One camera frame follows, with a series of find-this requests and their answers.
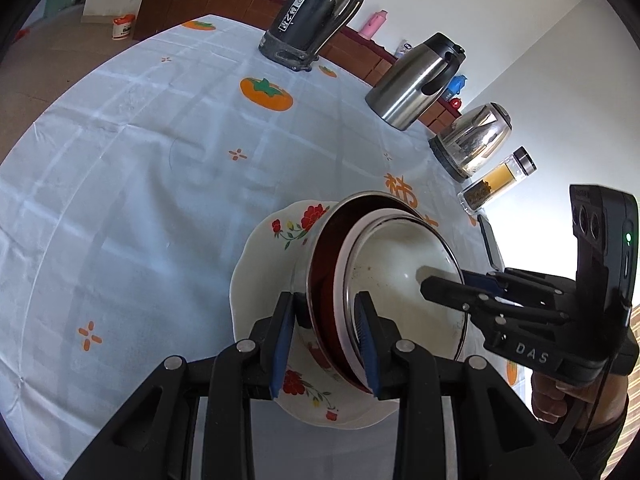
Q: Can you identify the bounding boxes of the red flower plate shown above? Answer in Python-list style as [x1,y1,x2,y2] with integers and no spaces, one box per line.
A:
[230,200,401,431]

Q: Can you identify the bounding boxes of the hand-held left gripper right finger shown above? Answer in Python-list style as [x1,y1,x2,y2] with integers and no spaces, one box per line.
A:
[352,291,583,480]

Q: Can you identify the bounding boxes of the blue red toy items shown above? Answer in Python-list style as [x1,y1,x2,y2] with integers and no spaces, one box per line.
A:
[440,75,468,103]

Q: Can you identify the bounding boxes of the brown wooden sideboard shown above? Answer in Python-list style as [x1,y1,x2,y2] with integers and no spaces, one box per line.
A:
[132,0,463,131]

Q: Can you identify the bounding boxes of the person's right hand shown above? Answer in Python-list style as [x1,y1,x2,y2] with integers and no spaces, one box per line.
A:
[531,370,631,429]

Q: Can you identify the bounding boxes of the person's right forearm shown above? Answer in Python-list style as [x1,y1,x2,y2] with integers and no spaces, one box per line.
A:
[552,400,638,480]

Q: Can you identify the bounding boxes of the pink thermos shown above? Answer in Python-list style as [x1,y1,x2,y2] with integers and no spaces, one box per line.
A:
[361,9,390,40]

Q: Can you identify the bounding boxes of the steel vacuum carafe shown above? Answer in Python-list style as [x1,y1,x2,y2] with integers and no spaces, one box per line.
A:
[365,32,467,132]

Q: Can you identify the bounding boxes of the black smartphone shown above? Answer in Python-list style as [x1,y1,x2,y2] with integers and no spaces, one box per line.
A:
[477,214,506,273]

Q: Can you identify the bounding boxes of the steel electric kettle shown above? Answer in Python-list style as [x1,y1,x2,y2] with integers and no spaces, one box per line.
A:
[428,102,513,184]

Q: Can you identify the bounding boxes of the persimmon print tablecloth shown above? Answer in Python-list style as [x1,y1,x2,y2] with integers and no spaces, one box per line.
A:
[0,12,531,480]

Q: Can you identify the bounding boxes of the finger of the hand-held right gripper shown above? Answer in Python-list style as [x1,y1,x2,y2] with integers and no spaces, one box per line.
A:
[420,275,571,328]
[461,267,578,313]

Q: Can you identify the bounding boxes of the stainless steel bowl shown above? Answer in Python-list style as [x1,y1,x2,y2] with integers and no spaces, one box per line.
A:
[306,191,441,381]

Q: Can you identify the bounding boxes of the white plastic bucket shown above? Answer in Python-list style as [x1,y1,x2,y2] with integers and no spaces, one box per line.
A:
[111,14,137,42]

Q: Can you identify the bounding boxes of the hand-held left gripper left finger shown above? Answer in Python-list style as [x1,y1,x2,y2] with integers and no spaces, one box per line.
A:
[62,291,301,480]

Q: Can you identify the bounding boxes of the glass tea bottle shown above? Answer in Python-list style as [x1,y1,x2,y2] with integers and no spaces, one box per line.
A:
[457,146,537,215]

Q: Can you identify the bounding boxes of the black thermos jug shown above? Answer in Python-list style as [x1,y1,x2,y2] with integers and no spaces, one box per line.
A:
[257,0,382,73]

